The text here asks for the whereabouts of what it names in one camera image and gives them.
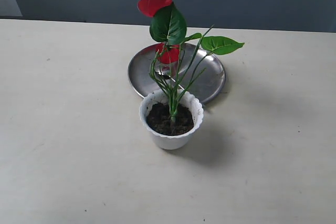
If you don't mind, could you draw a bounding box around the artificial red anthurium plant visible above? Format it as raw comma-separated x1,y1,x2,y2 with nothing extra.
137,0,244,121

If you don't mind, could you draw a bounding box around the round steel plate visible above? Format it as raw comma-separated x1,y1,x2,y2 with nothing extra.
128,43,226,104

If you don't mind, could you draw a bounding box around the steel spoon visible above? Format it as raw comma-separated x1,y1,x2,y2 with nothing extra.
151,67,184,91

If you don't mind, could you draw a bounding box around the white scalloped flower pot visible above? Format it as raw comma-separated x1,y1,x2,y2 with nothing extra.
139,90,204,150

